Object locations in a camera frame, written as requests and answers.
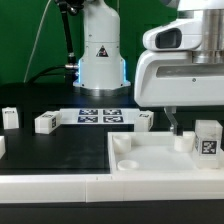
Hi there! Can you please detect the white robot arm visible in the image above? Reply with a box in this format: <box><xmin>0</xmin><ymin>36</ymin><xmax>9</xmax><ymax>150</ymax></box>
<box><xmin>74</xmin><ymin>0</ymin><xmax>224</xmax><ymax>131</ymax></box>

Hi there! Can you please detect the white fiducial marker sheet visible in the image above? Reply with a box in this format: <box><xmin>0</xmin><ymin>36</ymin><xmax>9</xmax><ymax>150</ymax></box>
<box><xmin>60</xmin><ymin>108</ymin><xmax>139</xmax><ymax>125</ymax></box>

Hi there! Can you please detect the white U-shaped obstacle fence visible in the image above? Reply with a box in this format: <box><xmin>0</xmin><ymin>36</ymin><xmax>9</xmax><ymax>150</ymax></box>
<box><xmin>0</xmin><ymin>135</ymin><xmax>224</xmax><ymax>204</ymax></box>

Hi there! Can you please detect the white cable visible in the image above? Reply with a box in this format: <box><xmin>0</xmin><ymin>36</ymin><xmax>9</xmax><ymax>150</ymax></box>
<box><xmin>23</xmin><ymin>0</ymin><xmax>54</xmax><ymax>84</ymax></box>

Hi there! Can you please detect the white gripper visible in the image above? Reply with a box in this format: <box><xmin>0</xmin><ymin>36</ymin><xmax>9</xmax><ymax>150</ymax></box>
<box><xmin>134</xmin><ymin>18</ymin><xmax>224</xmax><ymax>136</ymax></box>

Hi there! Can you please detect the white square tabletop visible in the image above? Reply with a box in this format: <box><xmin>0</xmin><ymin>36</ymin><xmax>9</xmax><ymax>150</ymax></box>
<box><xmin>108</xmin><ymin>132</ymin><xmax>224</xmax><ymax>178</ymax></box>

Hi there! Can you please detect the black cable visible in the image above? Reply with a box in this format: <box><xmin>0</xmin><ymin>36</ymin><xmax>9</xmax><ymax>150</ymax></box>
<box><xmin>26</xmin><ymin>65</ymin><xmax>75</xmax><ymax>84</ymax></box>

